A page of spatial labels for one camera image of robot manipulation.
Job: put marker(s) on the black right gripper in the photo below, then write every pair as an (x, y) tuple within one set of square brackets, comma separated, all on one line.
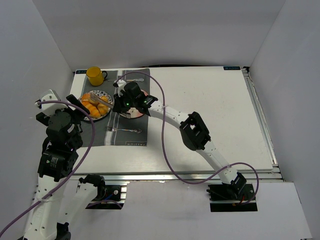
[(119, 106)]

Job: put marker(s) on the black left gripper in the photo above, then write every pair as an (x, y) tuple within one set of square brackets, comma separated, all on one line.
[(71, 110)]

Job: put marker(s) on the round bread bun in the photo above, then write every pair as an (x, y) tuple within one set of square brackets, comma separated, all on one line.
[(93, 100)]

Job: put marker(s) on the metal tongs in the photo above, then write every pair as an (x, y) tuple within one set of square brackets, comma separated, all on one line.
[(102, 101)]

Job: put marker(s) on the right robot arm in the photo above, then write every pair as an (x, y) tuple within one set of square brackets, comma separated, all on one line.
[(194, 132)]

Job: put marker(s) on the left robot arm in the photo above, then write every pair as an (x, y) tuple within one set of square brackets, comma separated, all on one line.
[(57, 164)]

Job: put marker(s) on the sesame bread bun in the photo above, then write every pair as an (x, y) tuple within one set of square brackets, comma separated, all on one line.
[(86, 98)]

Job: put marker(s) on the cream and pink plate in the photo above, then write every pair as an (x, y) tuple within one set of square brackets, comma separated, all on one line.
[(137, 115)]

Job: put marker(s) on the silver butter knife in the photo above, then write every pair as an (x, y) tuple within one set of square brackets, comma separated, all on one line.
[(127, 80)]

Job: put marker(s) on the blue floral plate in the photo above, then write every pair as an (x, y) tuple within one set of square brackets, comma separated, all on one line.
[(101, 93)]

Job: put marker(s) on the striped croissant right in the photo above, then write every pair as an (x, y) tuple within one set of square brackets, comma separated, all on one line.
[(103, 109)]

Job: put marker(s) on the yellow enamel mug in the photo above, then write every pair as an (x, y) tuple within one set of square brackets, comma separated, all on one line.
[(96, 76)]

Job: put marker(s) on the silver fork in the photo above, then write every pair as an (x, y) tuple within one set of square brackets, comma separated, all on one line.
[(113, 129)]

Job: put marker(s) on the grey striped placemat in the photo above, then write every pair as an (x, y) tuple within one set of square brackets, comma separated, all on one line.
[(119, 138)]

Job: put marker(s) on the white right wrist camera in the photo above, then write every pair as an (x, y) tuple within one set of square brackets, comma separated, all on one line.
[(119, 85)]

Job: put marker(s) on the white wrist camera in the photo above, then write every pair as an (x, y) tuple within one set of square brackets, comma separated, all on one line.
[(50, 109), (119, 85)]

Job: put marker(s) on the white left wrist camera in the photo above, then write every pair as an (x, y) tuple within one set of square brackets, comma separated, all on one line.
[(50, 109)]

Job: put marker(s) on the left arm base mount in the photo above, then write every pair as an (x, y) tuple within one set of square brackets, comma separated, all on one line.
[(108, 195)]

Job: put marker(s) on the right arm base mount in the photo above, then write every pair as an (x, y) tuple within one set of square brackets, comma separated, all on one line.
[(222, 202)]

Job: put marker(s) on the aluminium table frame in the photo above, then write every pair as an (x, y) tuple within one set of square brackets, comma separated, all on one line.
[(228, 105)]

